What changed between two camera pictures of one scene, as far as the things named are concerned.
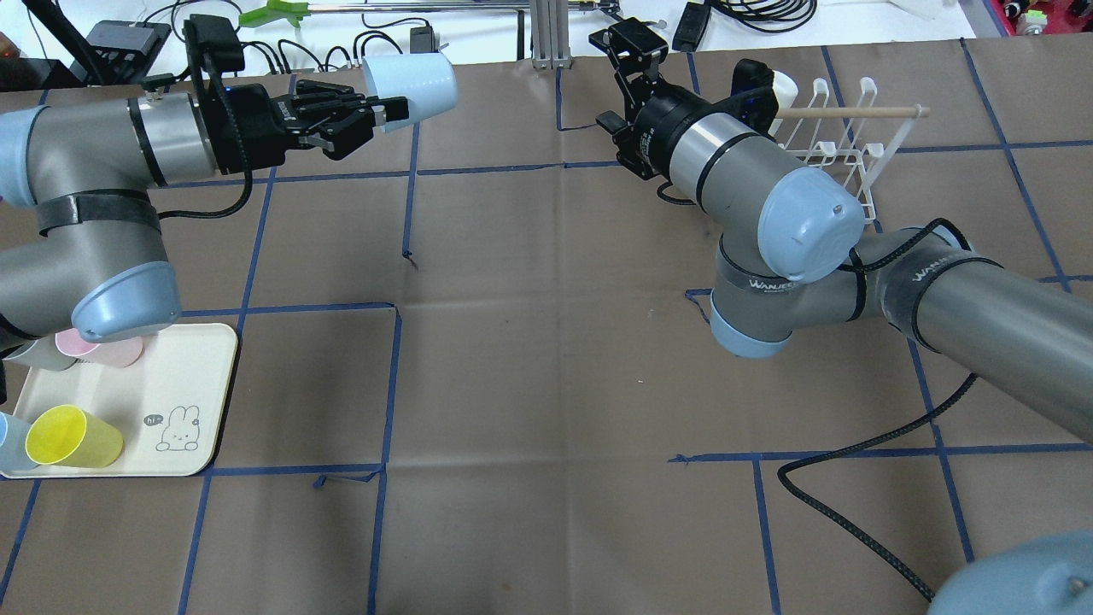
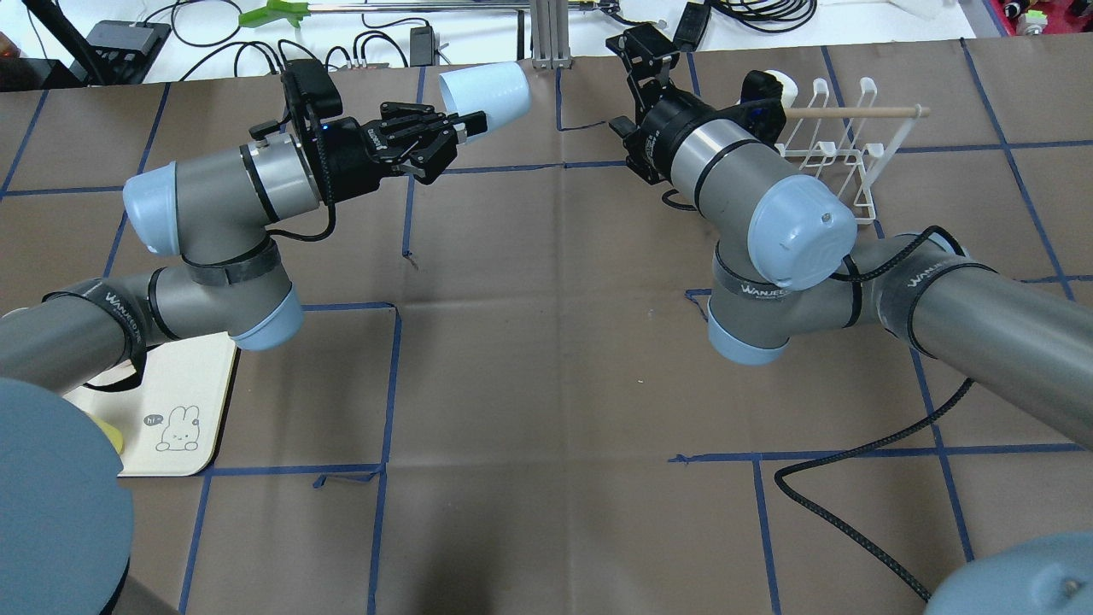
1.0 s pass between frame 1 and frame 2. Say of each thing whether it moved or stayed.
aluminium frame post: stayed
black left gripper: moved
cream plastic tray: stayed
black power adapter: stayed
